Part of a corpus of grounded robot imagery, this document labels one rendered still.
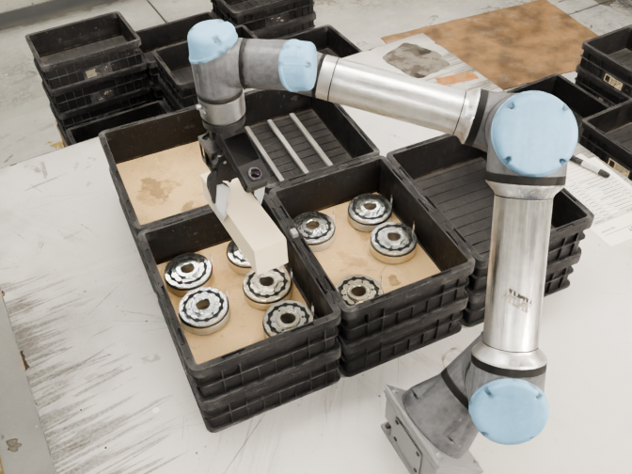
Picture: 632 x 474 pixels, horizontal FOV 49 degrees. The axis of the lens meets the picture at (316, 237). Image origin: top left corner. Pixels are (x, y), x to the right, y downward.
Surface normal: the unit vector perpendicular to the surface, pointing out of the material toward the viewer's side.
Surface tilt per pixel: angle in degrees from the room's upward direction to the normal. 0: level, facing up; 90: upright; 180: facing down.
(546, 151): 49
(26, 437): 0
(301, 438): 0
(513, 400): 64
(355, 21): 0
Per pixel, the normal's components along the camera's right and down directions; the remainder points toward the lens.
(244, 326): -0.03, -0.71
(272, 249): 0.49, 0.60
